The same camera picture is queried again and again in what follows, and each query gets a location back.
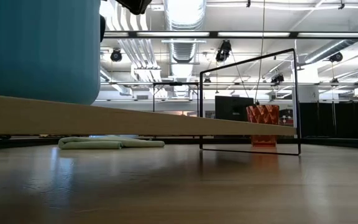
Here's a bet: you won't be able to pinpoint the green folded cloth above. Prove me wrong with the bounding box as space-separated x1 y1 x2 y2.
57 136 166 151

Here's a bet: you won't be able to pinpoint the black ceiling spotlight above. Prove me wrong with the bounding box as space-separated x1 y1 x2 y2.
270 73 285 84
328 51 344 63
215 39 232 63
109 49 123 63

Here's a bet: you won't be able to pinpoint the black partition panels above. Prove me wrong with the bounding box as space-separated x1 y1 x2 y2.
299 95 358 140

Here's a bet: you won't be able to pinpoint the wooden tray with black handles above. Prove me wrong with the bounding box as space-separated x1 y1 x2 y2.
0 48 302 156

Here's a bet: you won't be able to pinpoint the thin hanging cable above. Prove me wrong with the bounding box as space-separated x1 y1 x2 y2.
254 0 266 105

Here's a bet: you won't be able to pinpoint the black aluminium rig frame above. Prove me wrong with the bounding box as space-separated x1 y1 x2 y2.
0 134 358 151

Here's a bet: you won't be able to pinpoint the black computer monitor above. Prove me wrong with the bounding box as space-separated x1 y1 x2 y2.
214 95 255 123

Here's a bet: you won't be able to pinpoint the silver ventilation duct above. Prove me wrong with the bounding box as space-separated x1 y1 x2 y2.
162 0 207 98

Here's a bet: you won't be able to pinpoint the red faceted cup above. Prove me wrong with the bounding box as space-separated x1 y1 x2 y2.
246 105 280 147

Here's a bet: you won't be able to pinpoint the black beam with light strips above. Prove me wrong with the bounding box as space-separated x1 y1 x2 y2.
103 30 358 40

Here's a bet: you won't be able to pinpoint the blue mug with handle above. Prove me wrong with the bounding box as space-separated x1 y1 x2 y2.
0 0 106 106

